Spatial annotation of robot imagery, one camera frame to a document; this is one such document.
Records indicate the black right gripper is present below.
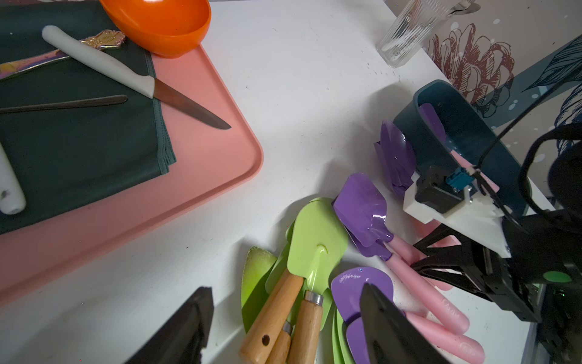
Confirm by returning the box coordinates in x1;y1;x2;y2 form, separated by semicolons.
412;224;544;323

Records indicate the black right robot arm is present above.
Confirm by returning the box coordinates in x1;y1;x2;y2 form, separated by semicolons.
412;124;581;363

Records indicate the green shovel wooden handle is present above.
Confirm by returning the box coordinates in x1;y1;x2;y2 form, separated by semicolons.
241;247;293;363
238;196;350;364

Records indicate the purple shovel front pink handle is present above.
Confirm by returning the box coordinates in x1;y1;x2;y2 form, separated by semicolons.
331;267;485;363

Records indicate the metal spoon white handle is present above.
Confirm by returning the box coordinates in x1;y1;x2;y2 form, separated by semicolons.
0;146;27;215

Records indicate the iridescent spoon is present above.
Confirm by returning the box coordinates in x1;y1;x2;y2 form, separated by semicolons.
1;30;126;80

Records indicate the orange plastic bowl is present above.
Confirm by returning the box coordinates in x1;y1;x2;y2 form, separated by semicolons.
100;0;212;59

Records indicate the dark green cloth napkin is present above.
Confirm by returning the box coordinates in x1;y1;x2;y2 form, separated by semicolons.
1;1;177;235

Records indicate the purple shovel pink handle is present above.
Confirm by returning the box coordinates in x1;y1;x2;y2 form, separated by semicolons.
333;173;470;335
331;267;485;363

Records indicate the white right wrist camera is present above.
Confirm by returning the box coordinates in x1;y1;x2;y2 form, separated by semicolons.
403;165;511;259

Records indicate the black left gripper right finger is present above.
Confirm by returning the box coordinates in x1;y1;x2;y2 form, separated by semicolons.
360;284;448;364

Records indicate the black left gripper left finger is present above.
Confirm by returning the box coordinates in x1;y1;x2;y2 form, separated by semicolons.
127;287;215;363

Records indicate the teal storage tray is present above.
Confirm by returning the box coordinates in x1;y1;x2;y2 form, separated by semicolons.
393;80;527;218

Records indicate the pink cutting board tray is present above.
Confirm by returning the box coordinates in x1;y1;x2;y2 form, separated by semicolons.
1;48;263;304

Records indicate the clear glass with cutlery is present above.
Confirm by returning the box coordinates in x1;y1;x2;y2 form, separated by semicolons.
377;0;480;68

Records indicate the white handled knife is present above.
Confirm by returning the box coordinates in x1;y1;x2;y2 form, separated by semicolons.
42;25;231;130

